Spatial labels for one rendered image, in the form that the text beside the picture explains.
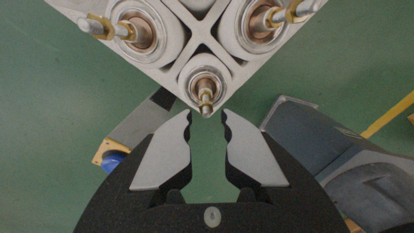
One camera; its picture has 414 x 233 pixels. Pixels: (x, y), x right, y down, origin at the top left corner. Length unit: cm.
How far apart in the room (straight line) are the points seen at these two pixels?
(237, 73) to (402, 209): 36
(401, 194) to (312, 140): 15
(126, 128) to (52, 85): 51
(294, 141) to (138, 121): 44
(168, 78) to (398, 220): 48
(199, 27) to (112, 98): 45
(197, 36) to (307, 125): 38
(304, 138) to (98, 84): 72
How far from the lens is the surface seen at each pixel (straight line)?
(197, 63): 20
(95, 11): 30
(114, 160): 24
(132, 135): 25
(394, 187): 42
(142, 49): 22
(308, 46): 57
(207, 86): 19
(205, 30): 27
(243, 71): 29
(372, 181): 42
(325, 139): 43
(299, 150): 46
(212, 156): 71
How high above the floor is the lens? 45
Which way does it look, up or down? 59 degrees down
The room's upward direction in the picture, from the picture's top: 177 degrees clockwise
